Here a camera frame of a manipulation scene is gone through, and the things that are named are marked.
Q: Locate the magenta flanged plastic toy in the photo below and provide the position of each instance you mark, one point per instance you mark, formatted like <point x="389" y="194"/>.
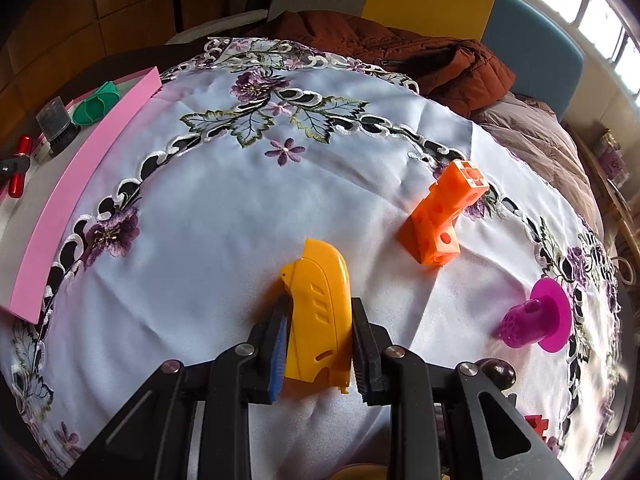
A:
<point x="545" y="318"/>

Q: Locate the beige pink duvet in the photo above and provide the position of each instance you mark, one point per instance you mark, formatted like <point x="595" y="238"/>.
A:
<point x="529" y="129"/>

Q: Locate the white embroidered floral tablecloth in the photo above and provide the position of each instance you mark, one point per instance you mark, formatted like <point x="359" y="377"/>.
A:
<point x="175" y="246"/>

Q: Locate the red plastic cylinder toy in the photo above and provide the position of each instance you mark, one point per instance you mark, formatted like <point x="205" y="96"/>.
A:
<point x="17" y="182"/>

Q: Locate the red K puzzle piece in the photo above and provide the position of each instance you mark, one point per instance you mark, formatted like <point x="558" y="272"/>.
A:
<point x="539" y="424"/>

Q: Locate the dark brown wooden brush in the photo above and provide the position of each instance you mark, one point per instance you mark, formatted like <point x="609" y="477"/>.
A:
<point x="500" y="372"/>

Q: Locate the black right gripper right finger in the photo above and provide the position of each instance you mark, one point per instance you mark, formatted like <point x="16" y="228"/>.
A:
<point x="372" y="372"/>

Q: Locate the wooden side table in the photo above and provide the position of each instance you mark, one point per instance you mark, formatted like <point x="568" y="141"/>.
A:
<point x="618" y="220"/>

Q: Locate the rust brown quilted jacket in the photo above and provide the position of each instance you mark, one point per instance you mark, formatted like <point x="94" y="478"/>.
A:
<point x="461" y="74"/>

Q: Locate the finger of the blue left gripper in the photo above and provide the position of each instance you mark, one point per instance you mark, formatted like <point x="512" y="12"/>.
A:
<point x="18" y="164"/>

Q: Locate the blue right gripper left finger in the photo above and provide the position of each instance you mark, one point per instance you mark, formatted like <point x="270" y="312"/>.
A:
<point x="270" y="341"/>

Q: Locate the green plastic funnel toy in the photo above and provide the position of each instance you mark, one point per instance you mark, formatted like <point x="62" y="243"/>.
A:
<point x="95" y="107"/>

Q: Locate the orange linked cube blocks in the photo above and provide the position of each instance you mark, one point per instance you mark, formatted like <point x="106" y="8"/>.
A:
<point x="428" y="233"/>

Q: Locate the pink shallow cardboard box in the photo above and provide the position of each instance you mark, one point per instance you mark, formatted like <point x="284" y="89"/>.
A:
<point x="33" y="225"/>

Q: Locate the purple gift box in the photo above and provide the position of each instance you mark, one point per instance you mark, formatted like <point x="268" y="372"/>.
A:
<point x="609" y="155"/>

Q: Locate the window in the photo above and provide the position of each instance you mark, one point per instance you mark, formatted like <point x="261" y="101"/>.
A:
<point x="602" y="26"/>

